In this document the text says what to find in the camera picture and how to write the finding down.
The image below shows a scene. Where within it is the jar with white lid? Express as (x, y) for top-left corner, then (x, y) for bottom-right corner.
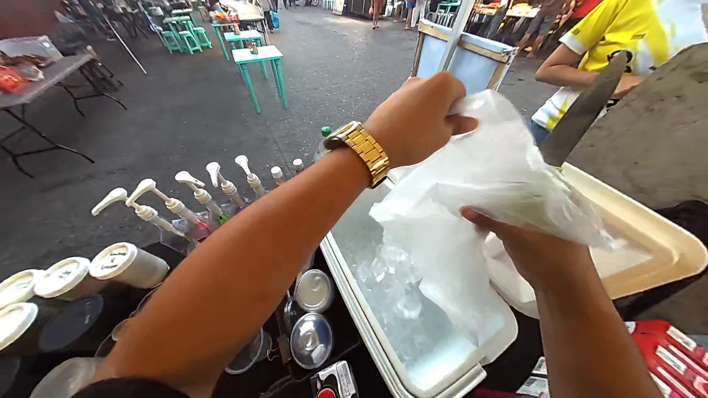
(0, 269), (45, 310)
(0, 302), (39, 353)
(89, 241), (170, 290)
(34, 256), (106, 301)

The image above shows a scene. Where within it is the heap of ice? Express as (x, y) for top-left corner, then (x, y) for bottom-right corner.
(337, 243), (479, 382)

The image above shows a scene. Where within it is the white ice cooler box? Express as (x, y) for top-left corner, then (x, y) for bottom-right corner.
(320, 171), (519, 398)

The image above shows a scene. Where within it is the translucent white plastic bag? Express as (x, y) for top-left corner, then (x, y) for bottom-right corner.
(369, 90), (625, 343)

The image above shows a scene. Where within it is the blue panel with wooden frame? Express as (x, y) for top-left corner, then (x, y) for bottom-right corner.
(410, 19), (519, 95)

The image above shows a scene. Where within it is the black white box, red circle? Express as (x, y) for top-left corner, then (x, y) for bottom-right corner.
(310, 360), (359, 398)

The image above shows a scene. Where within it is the cream plastic tray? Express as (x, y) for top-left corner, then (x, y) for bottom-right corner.
(559, 162), (708, 302)

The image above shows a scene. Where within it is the person's left hand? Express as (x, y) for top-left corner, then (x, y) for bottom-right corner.
(362, 71), (479, 168)

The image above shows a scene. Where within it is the stack of red boxes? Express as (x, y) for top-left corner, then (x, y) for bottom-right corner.
(625, 320), (708, 398)

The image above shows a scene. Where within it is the grey folding table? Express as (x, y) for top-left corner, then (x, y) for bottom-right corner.
(0, 36), (128, 179)

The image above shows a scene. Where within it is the red plastic bag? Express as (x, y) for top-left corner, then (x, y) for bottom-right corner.
(0, 65), (31, 95)

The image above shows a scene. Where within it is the round clear plastic lid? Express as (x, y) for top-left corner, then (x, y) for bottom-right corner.
(289, 312), (334, 370)
(294, 269), (334, 314)

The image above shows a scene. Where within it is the clear plastic cup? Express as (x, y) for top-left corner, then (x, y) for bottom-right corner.
(224, 327), (273, 376)

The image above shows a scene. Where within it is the person's right forearm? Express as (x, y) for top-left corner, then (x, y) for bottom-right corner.
(535, 268), (664, 398)

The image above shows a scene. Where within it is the green table with stools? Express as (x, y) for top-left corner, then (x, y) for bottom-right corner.
(158, 8), (214, 54)

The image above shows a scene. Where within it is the clear bottle with green cap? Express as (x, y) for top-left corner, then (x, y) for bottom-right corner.
(314, 126), (334, 163)

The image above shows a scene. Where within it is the translucent round container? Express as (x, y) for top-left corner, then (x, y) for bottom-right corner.
(29, 356), (106, 398)

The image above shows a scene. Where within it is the person's right hand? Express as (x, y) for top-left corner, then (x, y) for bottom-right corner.
(460, 206), (594, 294)

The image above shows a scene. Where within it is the person's left forearm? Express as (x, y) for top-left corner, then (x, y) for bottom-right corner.
(91, 121), (391, 398)

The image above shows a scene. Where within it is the small green white-topped table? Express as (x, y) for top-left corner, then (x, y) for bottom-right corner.
(231, 45), (289, 115)

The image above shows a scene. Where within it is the black tablecloth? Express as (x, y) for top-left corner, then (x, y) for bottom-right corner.
(0, 202), (545, 398)

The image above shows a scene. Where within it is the white metal pole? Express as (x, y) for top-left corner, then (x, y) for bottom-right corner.
(437, 0), (476, 73)

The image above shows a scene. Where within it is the white syrup pump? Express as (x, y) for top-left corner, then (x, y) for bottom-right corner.
(125, 178), (212, 238)
(206, 161), (247, 210)
(235, 155), (267, 198)
(91, 187), (199, 247)
(175, 171), (230, 224)

